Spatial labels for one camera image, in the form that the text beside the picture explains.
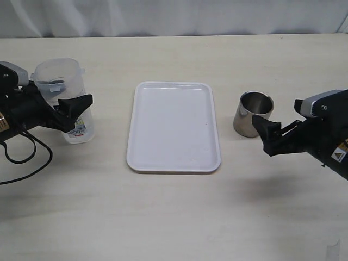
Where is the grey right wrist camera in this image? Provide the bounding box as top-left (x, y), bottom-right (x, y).
top-left (294, 90), bottom-right (347, 118)

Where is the white backdrop curtain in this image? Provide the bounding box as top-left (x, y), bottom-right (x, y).
top-left (1, 1), bottom-right (347, 38)

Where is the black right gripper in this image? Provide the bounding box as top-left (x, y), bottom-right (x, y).
top-left (252, 115), bottom-right (347, 179)

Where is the white rectangular plastic tray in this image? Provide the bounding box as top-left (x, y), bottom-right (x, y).
top-left (126, 81), bottom-right (221, 174)

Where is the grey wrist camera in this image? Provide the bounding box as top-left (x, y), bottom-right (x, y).
top-left (294, 90), bottom-right (347, 118)
top-left (1, 61), bottom-right (29, 87)

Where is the clear plastic pitcher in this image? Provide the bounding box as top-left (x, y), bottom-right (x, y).
top-left (30, 58), bottom-right (95, 144)

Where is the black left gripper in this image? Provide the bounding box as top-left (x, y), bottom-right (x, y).
top-left (1, 79), bottom-right (93, 141)

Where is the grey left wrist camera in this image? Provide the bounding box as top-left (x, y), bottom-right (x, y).
top-left (1, 61), bottom-right (29, 87)

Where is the stainless steel cup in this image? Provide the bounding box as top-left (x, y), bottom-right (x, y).
top-left (233, 91), bottom-right (274, 138)

